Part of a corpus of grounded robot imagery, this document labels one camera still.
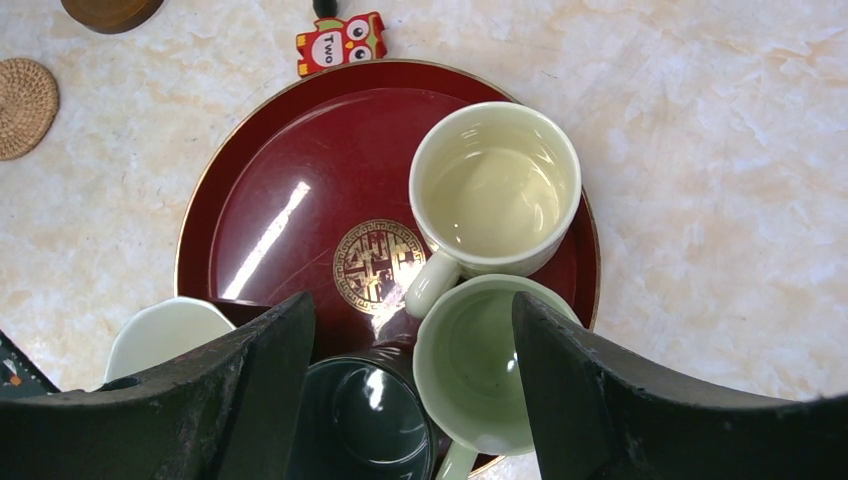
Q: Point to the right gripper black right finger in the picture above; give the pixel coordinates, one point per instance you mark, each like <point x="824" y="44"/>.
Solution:
<point x="600" y="411"/>

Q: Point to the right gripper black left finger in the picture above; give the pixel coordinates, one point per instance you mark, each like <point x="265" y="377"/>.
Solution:
<point x="225" y="410"/>

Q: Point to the white faceted cup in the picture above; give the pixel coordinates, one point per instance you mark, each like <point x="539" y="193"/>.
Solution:
<point x="162" y="332"/>

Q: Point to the woven rattan coaster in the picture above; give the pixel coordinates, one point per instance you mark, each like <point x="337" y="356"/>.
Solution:
<point x="29" y="105"/>

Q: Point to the dark brown wooden coaster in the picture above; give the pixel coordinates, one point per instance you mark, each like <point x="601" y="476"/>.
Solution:
<point x="111" y="16"/>

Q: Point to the dark green mug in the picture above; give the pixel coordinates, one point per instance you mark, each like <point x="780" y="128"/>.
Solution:
<point x="361" y="417"/>

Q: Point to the light green mug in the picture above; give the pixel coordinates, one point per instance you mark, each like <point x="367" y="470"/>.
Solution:
<point x="467" y="372"/>

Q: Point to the red round tray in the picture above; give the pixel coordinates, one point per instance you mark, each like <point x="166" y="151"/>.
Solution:
<point x="310" y="194"/>

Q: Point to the cream ceramic mug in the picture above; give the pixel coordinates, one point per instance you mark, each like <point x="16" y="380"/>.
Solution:
<point x="493" y="188"/>

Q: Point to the red owl number tag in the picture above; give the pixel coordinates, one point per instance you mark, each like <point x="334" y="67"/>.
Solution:
<point x="335" y="42"/>

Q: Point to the light blue tripod stand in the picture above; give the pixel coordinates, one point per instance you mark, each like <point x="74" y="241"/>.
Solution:
<point x="325" y="9"/>

